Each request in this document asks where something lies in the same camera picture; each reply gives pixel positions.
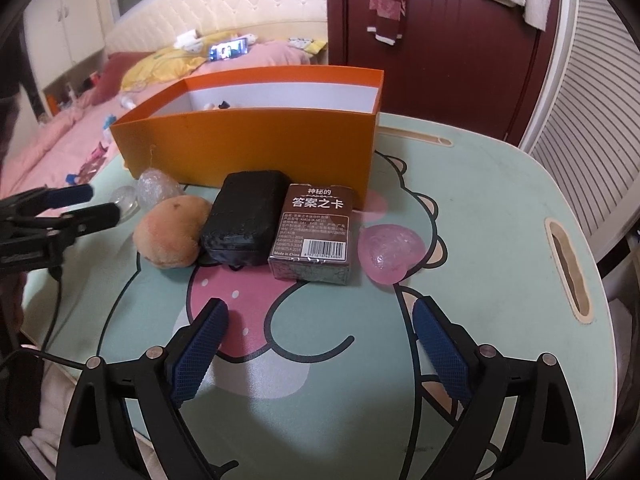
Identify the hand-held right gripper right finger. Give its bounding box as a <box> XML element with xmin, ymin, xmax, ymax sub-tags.
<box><xmin>412</xmin><ymin>296</ymin><xmax>587</xmax><ymax>480</ymax></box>

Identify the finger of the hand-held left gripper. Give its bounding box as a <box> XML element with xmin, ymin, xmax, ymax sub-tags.
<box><xmin>15</xmin><ymin>203</ymin><xmax>122</xmax><ymax>248</ymax></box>
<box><xmin>0</xmin><ymin>183</ymin><xmax>95</xmax><ymax>213</ymax></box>

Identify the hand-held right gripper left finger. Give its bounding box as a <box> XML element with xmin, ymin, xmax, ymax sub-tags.
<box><xmin>56</xmin><ymin>297</ymin><xmax>230</xmax><ymax>480</ymax></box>

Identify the clear heart-shaped case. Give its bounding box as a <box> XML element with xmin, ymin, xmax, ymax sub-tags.
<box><xmin>109</xmin><ymin>185</ymin><xmax>143</xmax><ymax>221</ymax></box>

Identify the bubble wrap bundle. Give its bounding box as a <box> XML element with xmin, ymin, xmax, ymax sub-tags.
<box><xmin>136</xmin><ymin>169</ymin><xmax>185</xmax><ymax>211</ymax></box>

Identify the orange plush toy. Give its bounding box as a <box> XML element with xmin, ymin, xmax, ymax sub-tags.
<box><xmin>132</xmin><ymin>195</ymin><xmax>215</xmax><ymax>271</ymax></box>

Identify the pink heart-shaped case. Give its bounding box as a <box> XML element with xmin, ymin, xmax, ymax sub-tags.
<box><xmin>361</xmin><ymin>223</ymin><xmax>427</xmax><ymax>283</ymax></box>

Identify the black box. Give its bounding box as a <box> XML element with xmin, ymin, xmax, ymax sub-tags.
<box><xmin>199</xmin><ymin>170</ymin><xmax>292</xmax><ymax>268</ymax></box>

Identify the brown card box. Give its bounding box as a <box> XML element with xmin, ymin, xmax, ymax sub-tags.
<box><xmin>267</xmin><ymin>182</ymin><xmax>362</xmax><ymax>287</ymax></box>

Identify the orange cardboard box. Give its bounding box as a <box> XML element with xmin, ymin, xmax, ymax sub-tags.
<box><xmin>109</xmin><ymin>65</ymin><xmax>386</xmax><ymax>208</ymax></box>

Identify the light green cartoon desktop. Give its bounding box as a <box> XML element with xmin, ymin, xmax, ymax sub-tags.
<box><xmin>20</xmin><ymin>110</ymin><xmax>617</xmax><ymax>480</ymax></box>

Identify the pink blanket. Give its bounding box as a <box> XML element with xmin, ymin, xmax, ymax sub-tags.
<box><xmin>0</xmin><ymin>40</ymin><xmax>328</xmax><ymax>221</ymax></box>

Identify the dark red pillow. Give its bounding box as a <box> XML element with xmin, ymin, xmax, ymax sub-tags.
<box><xmin>90</xmin><ymin>51</ymin><xmax>151</xmax><ymax>103</ymax></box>

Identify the yellow pillow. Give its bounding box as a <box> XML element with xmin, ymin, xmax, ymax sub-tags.
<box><xmin>120</xmin><ymin>30</ymin><xmax>241</xmax><ymax>92</ymax></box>

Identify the white cupboard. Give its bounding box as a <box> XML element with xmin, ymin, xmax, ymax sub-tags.
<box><xmin>22</xmin><ymin>0</ymin><xmax>118</xmax><ymax>121</ymax></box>

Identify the smartphone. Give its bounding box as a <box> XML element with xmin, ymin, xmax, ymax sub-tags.
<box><xmin>209</xmin><ymin>37</ymin><xmax>250</xmax><ymax>62</ymax></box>

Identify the cream tufted headboard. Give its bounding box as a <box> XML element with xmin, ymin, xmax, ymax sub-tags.
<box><xmin>105</xmin><ymin>0</ymin><xmax>330</xmax><ymax>56</ymax></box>

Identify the yellow patterned cloth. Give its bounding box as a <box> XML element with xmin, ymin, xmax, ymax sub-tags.
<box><xmin>287</xmin><ymin>36</ymin><xmax>328</xmax><ymax>56</ymax></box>

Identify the dark red wardrobe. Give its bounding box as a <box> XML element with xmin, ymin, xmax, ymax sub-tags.
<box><xmin>326</xmin><ymin>0</ymin><xmax>563</xmax><ymax>148</ymax></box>

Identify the red striped scarf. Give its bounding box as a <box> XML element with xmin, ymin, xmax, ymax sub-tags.
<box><xmin>366</xmin><ymin>0</ymin><xmax>408</xmax><ymax>46</ymax></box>

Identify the black cable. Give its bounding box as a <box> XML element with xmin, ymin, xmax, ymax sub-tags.
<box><xmin>0</xmin><ymin>265</ymin><xmax>91</xmax><ymax>381</ymax></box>

